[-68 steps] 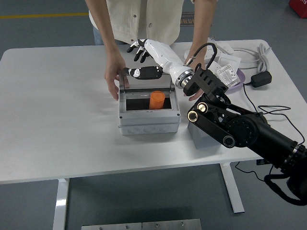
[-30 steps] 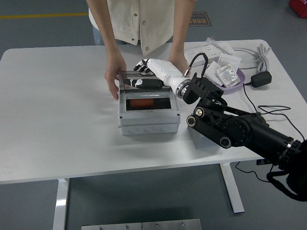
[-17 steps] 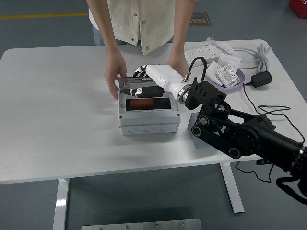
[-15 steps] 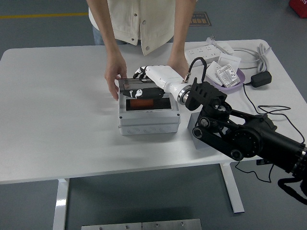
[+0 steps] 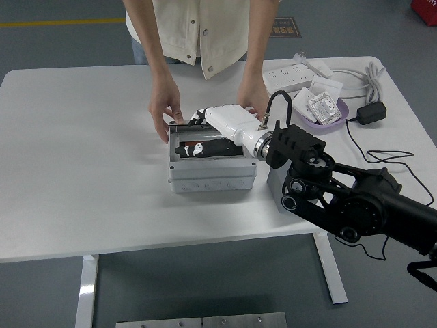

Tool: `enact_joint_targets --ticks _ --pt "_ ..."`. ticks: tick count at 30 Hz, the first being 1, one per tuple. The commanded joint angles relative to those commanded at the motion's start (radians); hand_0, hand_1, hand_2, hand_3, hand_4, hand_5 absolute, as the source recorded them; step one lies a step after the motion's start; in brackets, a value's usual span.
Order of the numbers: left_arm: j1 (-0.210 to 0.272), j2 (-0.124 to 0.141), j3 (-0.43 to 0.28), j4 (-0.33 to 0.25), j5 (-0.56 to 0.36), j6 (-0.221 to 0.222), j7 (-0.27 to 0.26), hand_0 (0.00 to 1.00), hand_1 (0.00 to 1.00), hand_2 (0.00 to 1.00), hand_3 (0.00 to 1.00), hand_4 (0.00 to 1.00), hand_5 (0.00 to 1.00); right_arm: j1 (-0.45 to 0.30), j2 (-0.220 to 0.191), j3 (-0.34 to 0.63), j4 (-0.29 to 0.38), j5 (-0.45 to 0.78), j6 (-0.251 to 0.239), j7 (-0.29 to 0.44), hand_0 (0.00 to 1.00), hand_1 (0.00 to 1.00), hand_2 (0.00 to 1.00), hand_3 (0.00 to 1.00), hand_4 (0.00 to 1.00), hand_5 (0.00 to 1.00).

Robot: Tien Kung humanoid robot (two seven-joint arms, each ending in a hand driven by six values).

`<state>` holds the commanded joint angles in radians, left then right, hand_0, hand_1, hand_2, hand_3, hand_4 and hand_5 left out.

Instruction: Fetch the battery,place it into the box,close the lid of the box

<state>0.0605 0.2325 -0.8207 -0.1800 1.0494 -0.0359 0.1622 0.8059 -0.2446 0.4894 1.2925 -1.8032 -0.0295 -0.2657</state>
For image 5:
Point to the white power plug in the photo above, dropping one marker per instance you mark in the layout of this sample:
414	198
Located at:
300	58

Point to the white power strip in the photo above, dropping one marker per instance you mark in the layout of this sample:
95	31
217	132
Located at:
290	78

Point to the person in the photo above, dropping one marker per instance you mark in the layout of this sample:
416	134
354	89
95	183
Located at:
191	27

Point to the person's right hand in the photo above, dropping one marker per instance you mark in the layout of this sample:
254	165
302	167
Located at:
158	109

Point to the person's left hand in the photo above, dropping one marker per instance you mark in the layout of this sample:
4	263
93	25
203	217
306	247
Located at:
254	97

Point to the white square socket panel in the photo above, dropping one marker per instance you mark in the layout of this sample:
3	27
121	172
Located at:
324	83

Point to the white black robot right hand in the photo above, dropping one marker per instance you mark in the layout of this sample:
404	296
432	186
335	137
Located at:
232	119

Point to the grey cube holder block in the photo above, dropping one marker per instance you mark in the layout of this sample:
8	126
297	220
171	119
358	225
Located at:
274	184

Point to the grey box cover frame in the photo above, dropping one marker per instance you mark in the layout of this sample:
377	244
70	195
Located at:
211	167

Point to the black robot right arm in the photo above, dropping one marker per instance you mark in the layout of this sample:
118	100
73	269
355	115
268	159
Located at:
358	208

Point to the white plain socket panel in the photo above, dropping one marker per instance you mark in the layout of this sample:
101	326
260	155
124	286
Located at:
302	102

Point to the red object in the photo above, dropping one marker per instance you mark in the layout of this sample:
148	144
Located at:
425	10

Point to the labelled white socket panel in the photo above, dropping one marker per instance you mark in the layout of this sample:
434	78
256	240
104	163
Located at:
324	107

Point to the grey junction box base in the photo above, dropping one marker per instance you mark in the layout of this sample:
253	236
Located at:
211	185

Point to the person's left forearm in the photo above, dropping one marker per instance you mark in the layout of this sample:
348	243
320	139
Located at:
257	51

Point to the grey metal plate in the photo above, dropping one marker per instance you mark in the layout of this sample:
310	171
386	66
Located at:
246	321
160	324

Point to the white table leg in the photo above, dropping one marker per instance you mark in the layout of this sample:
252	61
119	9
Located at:
87	290
333	273

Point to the black power adapter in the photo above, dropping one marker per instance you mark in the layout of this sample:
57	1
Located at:
372	112

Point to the dark floor sign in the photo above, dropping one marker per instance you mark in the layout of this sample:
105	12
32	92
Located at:
285	27

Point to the purple plastic tray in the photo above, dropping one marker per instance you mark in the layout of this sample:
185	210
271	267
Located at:
324	129

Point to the person's right forearm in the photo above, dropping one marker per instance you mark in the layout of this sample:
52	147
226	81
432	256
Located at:
153	51

